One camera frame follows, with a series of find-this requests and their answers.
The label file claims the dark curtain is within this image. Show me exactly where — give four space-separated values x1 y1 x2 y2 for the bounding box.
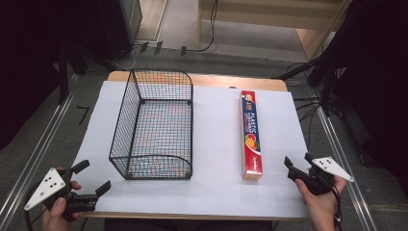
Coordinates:
331 0 408 196
0 0 104 152

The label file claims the metal floor rail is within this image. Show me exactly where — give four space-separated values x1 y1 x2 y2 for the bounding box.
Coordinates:
0 74 79 231
316 105 379 231

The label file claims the black hanging cable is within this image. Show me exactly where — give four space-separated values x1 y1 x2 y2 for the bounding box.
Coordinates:
186 0 219 53

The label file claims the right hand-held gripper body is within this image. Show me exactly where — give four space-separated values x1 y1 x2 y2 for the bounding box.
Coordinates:
288 156 355 196

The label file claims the person's right hand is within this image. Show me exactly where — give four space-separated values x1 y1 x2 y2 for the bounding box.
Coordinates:
294 175 348 231

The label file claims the person's left hand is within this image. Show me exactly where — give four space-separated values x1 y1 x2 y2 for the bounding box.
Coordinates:
41 180 83 231

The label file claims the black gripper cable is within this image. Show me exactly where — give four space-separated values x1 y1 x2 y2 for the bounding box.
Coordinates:
330 184 344 231
24 192 49 231

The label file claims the black floor cable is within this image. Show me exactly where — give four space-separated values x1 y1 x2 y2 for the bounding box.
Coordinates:
293 95 322 148

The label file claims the black metal stand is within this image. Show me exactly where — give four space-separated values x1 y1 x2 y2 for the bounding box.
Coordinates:
57 42 89 105
271 47 343 117

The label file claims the white paper sheet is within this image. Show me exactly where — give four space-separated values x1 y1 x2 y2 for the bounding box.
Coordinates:
72 80 311 220

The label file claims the white floor cable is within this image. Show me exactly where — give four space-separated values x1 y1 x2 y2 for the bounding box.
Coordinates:
110 44 142 71

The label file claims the person's dark clothing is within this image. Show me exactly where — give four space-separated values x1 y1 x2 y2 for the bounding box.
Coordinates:
104 218 274 231

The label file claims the dark computer tower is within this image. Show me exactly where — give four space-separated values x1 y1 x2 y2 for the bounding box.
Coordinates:
97 0 143 62

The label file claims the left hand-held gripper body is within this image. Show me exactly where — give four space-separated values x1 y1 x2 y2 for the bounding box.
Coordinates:
23 167 98 222

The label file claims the red plastic wrap box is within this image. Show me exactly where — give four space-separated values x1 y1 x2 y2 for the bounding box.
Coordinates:
240 90 265 182

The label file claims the light wooden cabinet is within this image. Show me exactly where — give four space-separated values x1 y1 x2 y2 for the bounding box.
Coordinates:
196 0 354 63

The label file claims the black wire mesh basket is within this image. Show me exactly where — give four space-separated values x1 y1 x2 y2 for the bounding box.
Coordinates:
108 68 194 181

